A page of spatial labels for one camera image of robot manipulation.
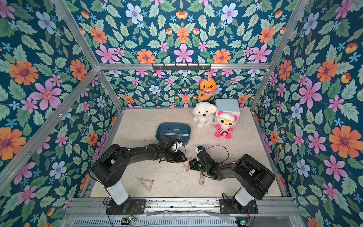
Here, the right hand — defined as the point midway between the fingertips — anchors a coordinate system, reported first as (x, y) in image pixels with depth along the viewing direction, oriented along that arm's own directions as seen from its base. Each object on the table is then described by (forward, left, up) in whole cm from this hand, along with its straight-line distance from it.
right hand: (189, 162), depth 89 cm
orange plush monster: (+45, -12, +27) cm, 53 cm away
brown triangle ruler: (-11, +28, -2) cm, 30 cm away
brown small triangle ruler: (-1, +2, 0) cm, 2 cm away
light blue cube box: (+36, -29, +16) cm, 49 cm away
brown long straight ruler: (-10, -8, -1) cm, 13 cm away
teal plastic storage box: (+25, +10, +1) cm, 26 cm away
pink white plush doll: (+24, -24, +13) cm, 36 cm away
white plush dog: (+28, -9, +16) cm, 34 cm away
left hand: (+1, +2, +2) cm, 3 cm away
